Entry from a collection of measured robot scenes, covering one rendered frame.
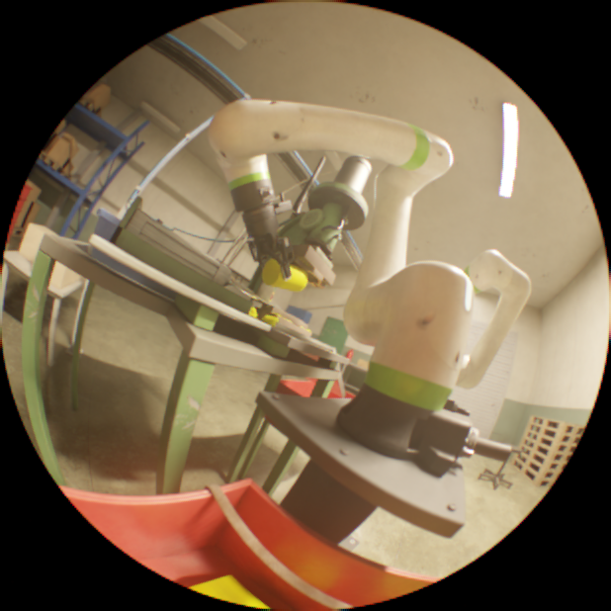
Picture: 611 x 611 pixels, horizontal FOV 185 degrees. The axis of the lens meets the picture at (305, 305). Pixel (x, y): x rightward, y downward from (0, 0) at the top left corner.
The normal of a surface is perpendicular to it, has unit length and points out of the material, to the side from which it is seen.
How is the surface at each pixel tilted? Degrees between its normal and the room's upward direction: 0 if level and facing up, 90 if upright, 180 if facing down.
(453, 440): 81
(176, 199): 90
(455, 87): 180
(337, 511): 90
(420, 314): 90
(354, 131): 128
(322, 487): 90
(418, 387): 107
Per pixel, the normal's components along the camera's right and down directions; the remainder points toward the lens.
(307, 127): 0.37, 0.76
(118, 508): 0.75, 0.22
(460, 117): -0.40, 0.90
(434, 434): -0.58, -0.54
